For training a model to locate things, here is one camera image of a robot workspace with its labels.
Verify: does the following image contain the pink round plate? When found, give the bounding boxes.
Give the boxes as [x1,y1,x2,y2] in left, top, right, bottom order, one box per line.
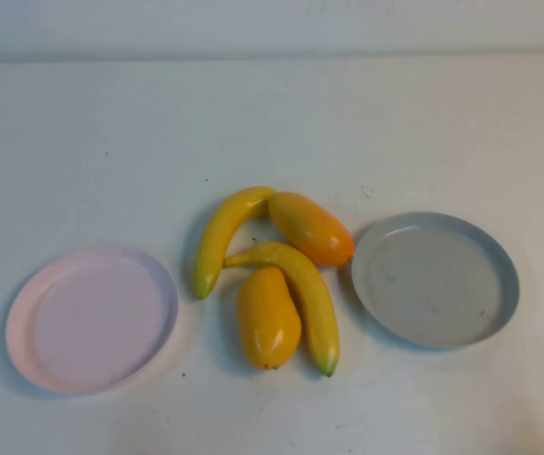
[5,246,180,395]

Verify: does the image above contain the yellow mango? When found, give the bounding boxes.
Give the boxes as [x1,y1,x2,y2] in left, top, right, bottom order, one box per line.
[236,265,303,372]

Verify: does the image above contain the long yellow banana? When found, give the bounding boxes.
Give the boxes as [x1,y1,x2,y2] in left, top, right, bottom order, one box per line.
[223,241,341,379]

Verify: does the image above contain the short curved yellow banana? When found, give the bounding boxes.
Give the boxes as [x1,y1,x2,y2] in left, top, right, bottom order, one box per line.
[191,186,281,300]

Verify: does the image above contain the orange-tinted mango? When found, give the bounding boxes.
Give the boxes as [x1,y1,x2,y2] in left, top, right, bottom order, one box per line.
[267,191,356,269]

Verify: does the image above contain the grey-blue round plate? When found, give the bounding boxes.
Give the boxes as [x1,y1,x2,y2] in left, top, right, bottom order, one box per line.
[351,210,521,351]

